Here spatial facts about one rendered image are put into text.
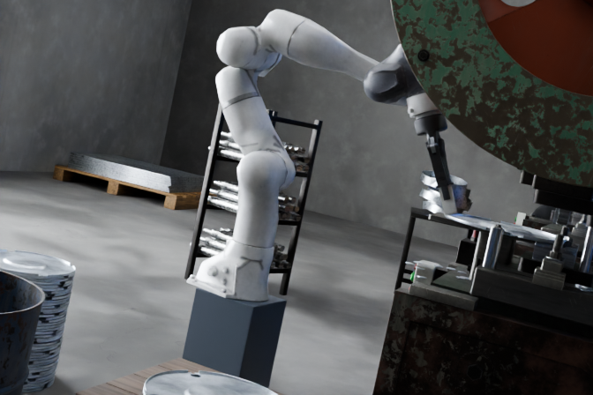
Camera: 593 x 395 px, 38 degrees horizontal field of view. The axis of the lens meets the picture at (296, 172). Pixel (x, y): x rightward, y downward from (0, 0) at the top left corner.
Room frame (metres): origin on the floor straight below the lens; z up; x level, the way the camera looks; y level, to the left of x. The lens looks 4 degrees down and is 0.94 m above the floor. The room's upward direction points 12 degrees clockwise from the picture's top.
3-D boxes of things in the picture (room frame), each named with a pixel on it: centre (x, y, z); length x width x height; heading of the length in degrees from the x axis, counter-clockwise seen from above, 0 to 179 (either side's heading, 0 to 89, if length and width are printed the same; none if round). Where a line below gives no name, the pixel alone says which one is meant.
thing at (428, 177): (5.08, -0.91, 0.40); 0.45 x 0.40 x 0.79; 173
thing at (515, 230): (2.01, -0.51, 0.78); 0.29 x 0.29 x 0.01
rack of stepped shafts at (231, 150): (4.49, 0.20, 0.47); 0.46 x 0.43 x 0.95; 51
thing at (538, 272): (1.81, -0.57, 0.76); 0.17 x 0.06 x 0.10; 161
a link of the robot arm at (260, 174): (2.22, 0.09, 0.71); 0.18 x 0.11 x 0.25; 164
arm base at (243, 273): (2.28, 0.11, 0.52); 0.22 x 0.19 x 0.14; 63
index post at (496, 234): (1.85, -0.45, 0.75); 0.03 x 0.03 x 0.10; 71
